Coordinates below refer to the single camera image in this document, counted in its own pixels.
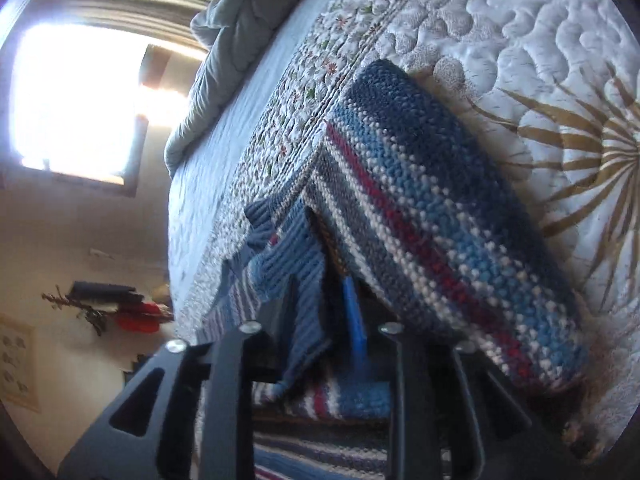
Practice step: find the grey rumpled duvet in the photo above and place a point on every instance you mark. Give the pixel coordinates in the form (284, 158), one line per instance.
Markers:
(236, 34)

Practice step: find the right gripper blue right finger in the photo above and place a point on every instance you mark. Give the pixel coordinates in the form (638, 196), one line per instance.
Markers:
(357, 328)

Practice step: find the floral quilted bedspread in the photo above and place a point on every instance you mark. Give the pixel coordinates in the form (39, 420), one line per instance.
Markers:
(551, 87)

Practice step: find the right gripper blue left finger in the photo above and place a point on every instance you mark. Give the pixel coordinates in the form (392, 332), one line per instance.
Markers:
(296, 331)

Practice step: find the blue striped knit sweater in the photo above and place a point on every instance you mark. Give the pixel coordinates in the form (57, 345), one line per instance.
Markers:
(466, 312)

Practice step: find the light blue bed sheet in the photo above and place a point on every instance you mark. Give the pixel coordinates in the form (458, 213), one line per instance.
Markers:
(199, 185)

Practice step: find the paper calendar on wall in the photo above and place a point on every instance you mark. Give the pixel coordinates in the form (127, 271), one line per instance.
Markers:
(18, 370)

